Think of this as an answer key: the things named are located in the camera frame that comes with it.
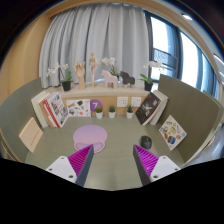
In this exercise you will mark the colourful sticker sheet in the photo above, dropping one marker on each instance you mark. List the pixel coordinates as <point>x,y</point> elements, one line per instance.
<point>172,132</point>

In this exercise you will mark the beige card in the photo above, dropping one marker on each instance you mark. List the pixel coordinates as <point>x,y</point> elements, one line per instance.
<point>31,134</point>

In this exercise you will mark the grey curtain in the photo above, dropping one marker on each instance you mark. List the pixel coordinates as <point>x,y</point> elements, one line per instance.
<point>100,33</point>

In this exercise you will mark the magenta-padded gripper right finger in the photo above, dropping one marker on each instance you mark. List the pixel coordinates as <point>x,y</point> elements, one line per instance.
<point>163,166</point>

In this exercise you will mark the pink wooden horse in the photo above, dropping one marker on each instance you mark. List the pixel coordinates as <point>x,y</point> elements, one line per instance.
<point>109,79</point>

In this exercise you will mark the dark wooden horse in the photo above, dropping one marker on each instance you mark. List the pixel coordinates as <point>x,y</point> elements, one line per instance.
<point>127,78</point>

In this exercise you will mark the white sticker sheet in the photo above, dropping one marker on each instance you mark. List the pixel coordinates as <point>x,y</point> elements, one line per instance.
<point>78,108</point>

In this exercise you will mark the beige desk shelf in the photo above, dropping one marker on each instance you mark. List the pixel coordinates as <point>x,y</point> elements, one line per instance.
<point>100,91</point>

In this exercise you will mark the wooden hand model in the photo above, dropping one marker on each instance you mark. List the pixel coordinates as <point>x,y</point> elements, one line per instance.
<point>80,75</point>

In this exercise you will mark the white orchid in black pot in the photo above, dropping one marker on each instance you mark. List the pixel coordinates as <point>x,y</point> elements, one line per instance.
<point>109,61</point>
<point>148,86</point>
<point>66,85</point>

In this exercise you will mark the red-edged magazine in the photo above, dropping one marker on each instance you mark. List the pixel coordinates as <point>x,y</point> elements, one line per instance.
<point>56,109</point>

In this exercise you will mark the small succulent in white pot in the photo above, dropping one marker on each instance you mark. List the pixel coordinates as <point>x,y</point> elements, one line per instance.
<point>112,114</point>
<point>99,114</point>
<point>129,114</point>

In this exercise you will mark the black book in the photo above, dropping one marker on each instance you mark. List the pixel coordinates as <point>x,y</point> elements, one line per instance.
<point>148,108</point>

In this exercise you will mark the purple round number sign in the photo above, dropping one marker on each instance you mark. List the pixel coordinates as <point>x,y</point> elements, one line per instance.
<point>96,104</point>

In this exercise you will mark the purple mouse pad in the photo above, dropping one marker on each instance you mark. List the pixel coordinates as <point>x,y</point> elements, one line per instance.
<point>89,135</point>

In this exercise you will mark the wooden mannequin figure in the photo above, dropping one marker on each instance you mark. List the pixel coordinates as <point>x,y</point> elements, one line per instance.
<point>93,66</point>

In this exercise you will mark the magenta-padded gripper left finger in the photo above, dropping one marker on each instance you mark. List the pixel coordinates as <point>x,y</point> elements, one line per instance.
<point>63,166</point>

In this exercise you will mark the green desk partition panel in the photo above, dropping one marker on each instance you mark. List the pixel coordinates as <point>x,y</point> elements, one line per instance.
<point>190,110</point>

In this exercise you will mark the black computer mouse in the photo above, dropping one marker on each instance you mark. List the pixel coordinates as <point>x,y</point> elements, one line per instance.
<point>146,142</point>

